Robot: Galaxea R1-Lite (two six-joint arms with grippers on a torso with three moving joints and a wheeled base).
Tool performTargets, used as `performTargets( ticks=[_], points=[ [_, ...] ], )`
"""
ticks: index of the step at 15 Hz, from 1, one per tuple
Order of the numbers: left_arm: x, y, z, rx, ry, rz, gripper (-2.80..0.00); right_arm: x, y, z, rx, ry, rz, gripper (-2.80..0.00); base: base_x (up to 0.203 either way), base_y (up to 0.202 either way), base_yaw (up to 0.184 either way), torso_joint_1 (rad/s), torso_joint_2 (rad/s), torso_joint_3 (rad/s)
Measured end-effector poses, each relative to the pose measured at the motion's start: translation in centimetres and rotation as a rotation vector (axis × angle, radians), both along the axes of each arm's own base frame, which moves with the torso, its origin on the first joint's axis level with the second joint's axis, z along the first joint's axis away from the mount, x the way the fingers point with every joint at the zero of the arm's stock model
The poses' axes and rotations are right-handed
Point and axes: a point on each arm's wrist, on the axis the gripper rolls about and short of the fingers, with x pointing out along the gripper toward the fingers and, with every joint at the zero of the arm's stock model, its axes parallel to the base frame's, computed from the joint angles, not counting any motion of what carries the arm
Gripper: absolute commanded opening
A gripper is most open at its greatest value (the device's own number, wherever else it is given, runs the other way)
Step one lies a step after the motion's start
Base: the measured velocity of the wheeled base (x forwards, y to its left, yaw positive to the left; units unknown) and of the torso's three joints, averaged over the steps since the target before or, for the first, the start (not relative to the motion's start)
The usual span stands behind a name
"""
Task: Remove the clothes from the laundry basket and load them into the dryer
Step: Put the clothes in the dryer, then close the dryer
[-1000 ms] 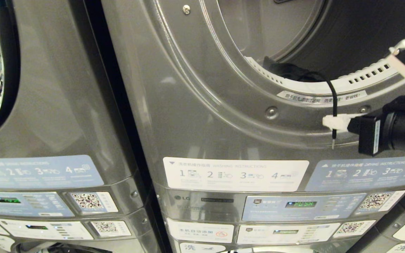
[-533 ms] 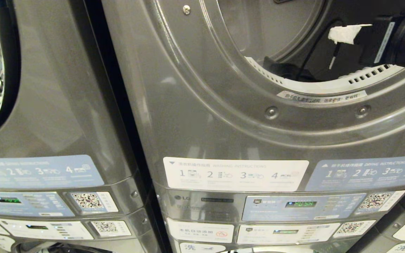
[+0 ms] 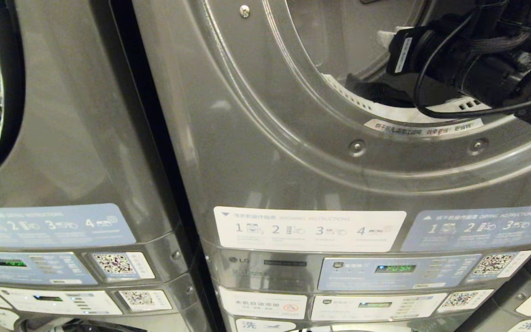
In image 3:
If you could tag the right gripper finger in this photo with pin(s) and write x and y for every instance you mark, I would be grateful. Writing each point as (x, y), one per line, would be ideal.
(389, 38)

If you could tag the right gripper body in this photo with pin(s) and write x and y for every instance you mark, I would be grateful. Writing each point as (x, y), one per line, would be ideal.
(431, 50)

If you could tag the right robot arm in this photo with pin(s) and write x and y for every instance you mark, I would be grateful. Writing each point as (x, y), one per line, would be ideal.
(500, 78)

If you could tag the grey stacked dryer machine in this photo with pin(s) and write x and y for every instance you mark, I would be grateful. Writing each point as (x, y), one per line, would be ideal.
(85, 138)
(293, 175)

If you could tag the dark garment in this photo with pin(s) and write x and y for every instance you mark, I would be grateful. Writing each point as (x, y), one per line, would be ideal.
(376, 92)

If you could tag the white perforated lint filter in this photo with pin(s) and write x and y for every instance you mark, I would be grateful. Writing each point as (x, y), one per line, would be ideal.
(385, 109)

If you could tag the narrow white warning sticker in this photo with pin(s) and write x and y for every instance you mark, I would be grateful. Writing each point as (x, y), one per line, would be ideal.
(424, 127)

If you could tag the blue instruction sticker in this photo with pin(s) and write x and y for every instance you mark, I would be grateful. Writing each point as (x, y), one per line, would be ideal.
(482, 228)
(49, 226)

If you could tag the white instruction sticker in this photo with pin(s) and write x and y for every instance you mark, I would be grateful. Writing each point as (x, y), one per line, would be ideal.
(309, 229)

